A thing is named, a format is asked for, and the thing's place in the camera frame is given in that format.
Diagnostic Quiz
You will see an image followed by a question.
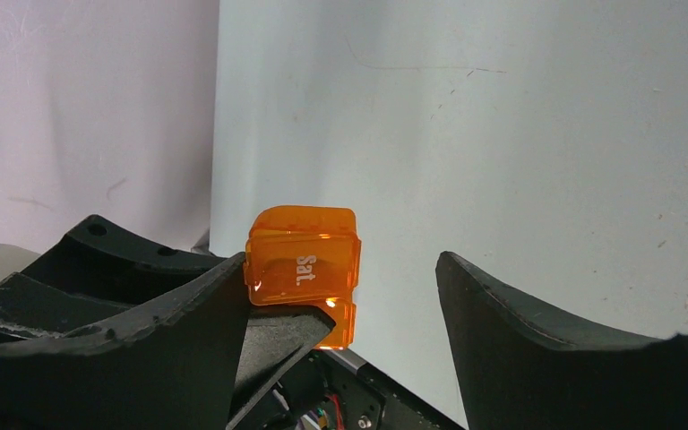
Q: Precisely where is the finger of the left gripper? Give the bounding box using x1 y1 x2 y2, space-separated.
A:
0 215 333 416

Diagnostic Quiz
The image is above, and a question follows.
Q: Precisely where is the orange pill organizer box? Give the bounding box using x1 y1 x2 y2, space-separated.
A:
244 205 362 349

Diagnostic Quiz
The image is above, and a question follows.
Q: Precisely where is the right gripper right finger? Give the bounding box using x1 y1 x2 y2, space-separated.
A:
435 251 688 429

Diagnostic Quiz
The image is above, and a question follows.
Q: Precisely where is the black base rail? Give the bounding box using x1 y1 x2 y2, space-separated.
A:
227 350 461 429

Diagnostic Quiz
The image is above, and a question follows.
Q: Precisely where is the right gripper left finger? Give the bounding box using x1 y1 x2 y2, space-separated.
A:
0 254 249 429

